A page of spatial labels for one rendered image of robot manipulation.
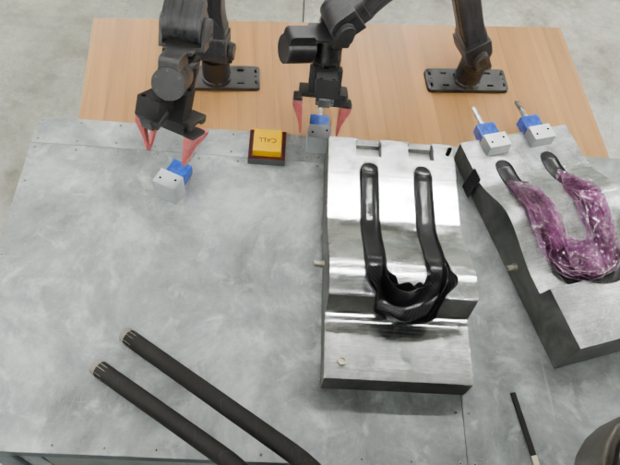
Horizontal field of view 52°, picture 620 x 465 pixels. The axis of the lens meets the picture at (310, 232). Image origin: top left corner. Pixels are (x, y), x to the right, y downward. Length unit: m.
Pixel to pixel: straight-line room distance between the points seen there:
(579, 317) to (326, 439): 0.49
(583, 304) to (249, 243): 0.63
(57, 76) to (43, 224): 1.45
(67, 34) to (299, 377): 2.06
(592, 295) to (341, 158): 0.54
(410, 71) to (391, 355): 0.76
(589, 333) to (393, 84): 0.73
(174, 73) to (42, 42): 1.84
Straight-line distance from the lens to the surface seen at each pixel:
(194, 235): 1.28
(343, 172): 1.26
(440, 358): 1.15
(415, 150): 1.35
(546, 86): 1.70
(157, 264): 1.25
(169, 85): 1.08
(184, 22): 1.12
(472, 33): 1.46
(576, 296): 1.24
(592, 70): 3.09
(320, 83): 1.24
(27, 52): 2.86
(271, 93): 1.50
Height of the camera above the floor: 1.90
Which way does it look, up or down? 59 degrees down
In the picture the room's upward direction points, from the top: 10 degrees clockwise
